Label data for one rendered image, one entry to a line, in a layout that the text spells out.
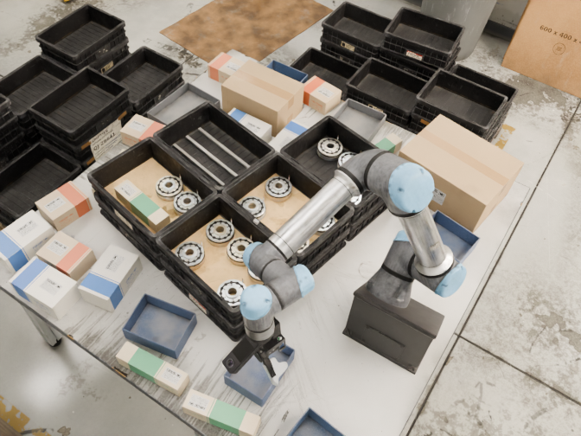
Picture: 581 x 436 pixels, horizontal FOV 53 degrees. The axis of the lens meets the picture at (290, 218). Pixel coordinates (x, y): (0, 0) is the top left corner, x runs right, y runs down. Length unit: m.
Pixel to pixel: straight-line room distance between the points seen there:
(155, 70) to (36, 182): 0.93
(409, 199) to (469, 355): 1.60
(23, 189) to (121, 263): 1.15
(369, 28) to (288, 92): 1.39
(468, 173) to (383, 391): 0.91
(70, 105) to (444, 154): 1.89
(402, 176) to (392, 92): 2.00
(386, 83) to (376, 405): 2.04
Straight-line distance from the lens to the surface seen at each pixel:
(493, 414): 2.89
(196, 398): 1.91
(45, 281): 2.18
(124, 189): 2.22
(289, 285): 1.40
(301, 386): 1.99
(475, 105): 3.31
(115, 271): 2.13
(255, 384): 1.98
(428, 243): 1.65
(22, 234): 2.32
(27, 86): 3.57
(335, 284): 2.17
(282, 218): 2.16
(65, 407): 2.83
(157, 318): 2.11
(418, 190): 1.48
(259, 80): 2.65
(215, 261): 2.05
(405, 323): 1.82
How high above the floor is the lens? 2.56
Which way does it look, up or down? 53 degrees down
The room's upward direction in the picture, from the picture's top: 5 degrees clockwise
